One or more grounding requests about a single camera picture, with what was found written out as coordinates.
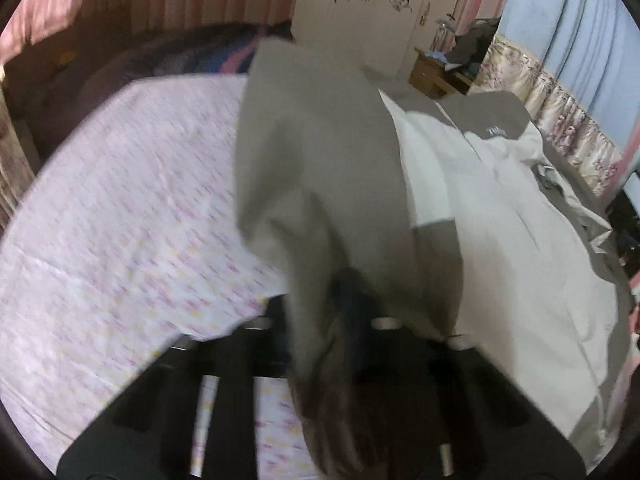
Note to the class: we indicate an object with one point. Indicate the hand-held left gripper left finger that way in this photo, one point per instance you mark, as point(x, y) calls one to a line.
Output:
point(265, 345)

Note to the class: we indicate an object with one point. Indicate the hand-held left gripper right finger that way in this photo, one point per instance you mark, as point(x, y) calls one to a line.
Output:
point(352, 305)

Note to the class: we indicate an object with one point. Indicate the grey and white jacket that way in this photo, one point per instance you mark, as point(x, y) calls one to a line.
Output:
point(325, 160)

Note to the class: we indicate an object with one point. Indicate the pile of clothes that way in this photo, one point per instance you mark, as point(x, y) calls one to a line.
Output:
point(470, 45)

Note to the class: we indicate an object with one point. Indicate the pink floral bed sheet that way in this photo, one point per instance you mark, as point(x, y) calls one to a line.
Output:
point(125, 210)

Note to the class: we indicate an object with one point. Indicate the wooden nightstand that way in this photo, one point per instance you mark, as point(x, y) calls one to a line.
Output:
point(425, 75)

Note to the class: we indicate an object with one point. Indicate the white wardrobe with stickers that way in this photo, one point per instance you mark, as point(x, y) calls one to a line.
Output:
point(370, 25)

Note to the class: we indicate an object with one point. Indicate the dark object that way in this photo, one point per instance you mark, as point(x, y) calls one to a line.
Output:
point(627, 220)

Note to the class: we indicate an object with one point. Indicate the dark blanket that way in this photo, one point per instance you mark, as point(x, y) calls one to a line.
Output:
point(150, 55)

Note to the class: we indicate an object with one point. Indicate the yellow toy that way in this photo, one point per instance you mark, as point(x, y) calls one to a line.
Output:
point(66, 58)

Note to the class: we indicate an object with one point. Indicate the pink window curtain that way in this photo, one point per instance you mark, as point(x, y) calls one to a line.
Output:
point(45, 5)

